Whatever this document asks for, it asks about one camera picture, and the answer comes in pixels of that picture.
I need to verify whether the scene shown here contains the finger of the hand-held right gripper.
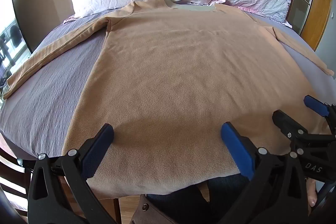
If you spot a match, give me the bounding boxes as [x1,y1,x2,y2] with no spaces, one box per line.
[272,110,336,147]
[304,94,336,134]

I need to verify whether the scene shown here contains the dark wooden chair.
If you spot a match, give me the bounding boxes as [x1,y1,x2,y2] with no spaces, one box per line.
[0,147,30,212]

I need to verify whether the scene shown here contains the person's right hand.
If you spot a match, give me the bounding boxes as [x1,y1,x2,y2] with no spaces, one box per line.
[306,178,319,208]

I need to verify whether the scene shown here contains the beige long-sleeve shirt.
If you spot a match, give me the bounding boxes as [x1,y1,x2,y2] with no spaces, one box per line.
[3,0,334,200]

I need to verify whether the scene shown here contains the person's dark trousers legs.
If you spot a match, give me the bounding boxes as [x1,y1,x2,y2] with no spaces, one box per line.
[145,174,253,224]

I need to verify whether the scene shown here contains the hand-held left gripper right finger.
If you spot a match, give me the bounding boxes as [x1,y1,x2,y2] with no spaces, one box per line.
[220,122,310,224]

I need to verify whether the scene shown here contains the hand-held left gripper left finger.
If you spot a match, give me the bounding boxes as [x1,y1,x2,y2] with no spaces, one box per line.
[28,123,118,224]

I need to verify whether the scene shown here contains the dark framed mirror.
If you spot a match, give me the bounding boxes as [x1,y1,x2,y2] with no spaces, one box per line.
[0,0,33,100]

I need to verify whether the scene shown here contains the brown suede bag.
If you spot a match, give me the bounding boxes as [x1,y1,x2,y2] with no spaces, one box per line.
[131,194,174,224]

